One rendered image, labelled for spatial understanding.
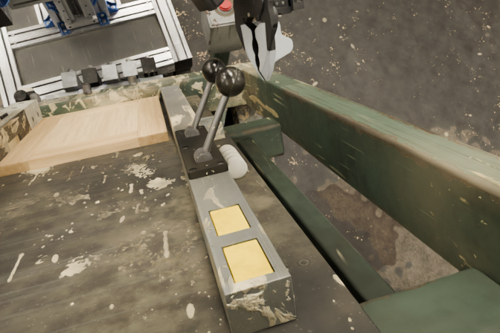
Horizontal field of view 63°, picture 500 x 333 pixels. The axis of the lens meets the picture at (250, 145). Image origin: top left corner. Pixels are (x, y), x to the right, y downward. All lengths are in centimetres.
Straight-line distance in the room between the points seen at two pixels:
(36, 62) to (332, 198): 155
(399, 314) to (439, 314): 3
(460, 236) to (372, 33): 218
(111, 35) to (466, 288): 191
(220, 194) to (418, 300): 21
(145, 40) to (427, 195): 176
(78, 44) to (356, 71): 145
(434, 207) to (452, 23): 243
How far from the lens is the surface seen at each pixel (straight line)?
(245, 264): 33
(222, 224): 39
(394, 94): 245
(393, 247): 223
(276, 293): 32
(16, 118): 105
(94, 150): 82
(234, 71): 50
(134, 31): 212
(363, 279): 46
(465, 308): 41
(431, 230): 50
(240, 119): 129
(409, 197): 51
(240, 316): 32
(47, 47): 215
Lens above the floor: 200
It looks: 72 degrees down
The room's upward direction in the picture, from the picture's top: 24 degrees clockwise
